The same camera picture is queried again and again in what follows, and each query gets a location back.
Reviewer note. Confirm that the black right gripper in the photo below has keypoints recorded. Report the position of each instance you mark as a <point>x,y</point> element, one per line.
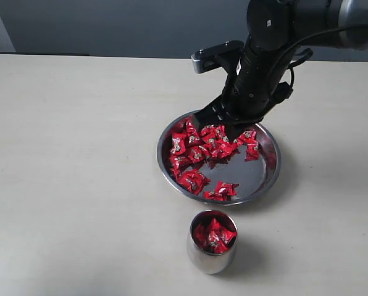
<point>235,111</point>

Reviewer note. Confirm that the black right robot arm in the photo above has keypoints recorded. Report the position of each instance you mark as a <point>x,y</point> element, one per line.
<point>281,37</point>

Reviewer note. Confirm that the round stainless steel plate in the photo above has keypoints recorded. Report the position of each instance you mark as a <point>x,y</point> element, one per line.
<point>254,177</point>

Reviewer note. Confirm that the stainless steel cup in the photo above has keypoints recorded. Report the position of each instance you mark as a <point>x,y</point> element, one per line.
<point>207,262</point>

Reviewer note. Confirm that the red wrapped candy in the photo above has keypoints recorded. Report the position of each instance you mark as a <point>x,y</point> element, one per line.
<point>190,129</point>
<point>193,181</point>
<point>214,151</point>
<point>221,134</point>
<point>196,154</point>
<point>252,152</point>
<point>178,143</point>
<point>246,138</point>
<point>211,195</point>
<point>193,140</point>
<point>179,163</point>
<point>224,149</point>
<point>207,133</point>
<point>226,189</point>

